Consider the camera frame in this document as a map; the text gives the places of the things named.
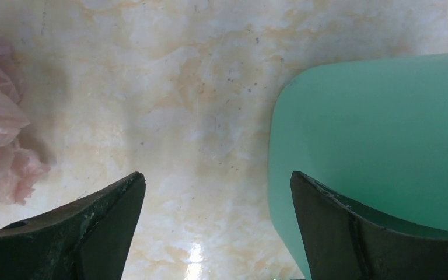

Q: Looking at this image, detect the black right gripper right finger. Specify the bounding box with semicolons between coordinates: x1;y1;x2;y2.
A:
290;171;448;279

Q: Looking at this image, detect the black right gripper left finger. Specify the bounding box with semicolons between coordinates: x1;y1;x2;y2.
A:
0;172;146;279

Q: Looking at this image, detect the pink plastic trash bag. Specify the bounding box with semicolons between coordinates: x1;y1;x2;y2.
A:
0;38;50;205

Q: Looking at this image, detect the green plastic trash bin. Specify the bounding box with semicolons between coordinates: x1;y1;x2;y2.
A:
268;54;448;279

